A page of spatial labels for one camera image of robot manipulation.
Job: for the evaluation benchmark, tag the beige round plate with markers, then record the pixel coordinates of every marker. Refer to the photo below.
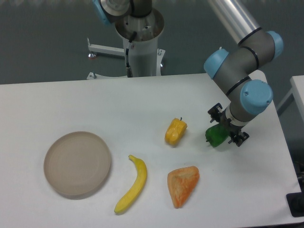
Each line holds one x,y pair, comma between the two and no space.
77,165

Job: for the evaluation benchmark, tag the yellow toy banana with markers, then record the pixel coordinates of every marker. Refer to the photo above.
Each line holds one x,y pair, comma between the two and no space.
127,200

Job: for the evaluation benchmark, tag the orange toy toast slice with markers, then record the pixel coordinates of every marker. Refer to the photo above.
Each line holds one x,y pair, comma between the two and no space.
181,183

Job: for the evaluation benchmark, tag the white side table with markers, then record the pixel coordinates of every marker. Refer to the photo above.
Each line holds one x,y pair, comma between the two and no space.
296,93

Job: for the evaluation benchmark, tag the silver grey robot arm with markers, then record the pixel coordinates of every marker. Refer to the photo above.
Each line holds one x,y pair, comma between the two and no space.
230,71

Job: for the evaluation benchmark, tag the green toy pepper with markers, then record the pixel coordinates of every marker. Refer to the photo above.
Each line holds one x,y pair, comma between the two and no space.
216,135

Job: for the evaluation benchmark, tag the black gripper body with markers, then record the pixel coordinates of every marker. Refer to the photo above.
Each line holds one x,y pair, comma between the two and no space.
232,125

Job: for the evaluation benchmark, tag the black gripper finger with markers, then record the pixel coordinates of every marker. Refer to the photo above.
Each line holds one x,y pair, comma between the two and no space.
216,113
238,138

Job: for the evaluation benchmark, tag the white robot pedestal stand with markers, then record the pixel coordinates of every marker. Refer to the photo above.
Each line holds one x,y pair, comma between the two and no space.
140,44

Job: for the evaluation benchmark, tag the black device at table edge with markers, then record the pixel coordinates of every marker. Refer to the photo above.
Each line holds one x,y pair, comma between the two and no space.
296,204

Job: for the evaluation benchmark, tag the yellow toy pepper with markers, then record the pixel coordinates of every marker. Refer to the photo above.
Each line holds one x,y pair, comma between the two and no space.
175,131

